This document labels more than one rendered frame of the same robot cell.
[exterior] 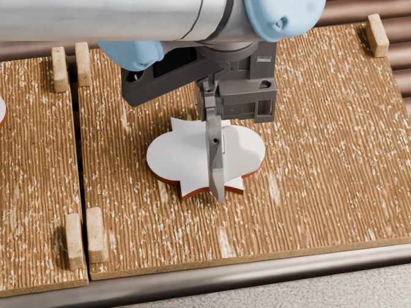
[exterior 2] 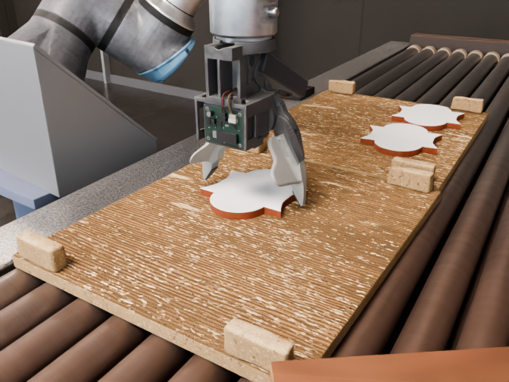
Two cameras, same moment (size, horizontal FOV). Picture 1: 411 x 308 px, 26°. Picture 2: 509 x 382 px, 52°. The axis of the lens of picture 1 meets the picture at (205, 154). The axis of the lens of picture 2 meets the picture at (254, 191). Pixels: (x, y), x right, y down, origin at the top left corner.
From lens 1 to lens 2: 129 cm
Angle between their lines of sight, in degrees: 92
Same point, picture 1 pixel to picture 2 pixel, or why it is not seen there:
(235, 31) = not seen: outside the picture
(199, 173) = (238, 180)
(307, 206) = (149, 211)
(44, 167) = (325, 153)
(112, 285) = not seen: hidden behind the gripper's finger
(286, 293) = (120, 195)
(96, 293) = not seen: hidden behind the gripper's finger
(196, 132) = (277, 192)
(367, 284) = (67, 220)
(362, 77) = (220, 312)
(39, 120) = (371, 161)
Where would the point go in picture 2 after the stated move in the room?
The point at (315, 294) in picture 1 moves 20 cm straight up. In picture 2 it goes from (101, 202) to (79, 55)
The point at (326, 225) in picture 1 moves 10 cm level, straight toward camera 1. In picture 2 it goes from (123, 210) to (94, 183)
